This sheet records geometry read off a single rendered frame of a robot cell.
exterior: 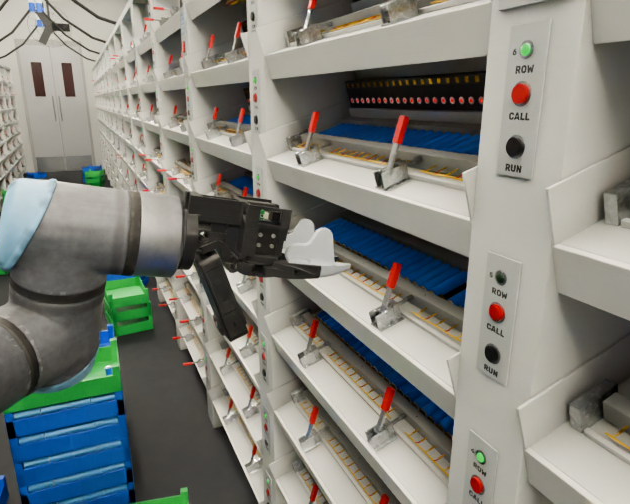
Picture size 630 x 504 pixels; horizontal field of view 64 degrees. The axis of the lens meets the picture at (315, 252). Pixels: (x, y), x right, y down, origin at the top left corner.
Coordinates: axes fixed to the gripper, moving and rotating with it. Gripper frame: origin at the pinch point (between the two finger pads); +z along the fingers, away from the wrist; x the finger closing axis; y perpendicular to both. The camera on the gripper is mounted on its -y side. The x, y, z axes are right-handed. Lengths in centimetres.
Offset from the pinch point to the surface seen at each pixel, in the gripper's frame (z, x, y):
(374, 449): 12.5, -1.0, -27.3
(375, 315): 8.6, 0.7, -6.7
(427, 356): 9.6, -10.3, -7.8
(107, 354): -16, 105, -62
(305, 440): 17, 27, -45
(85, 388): -22, 86, -63
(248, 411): 21, 69, -63
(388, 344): 7.9, -4.5, -8.8
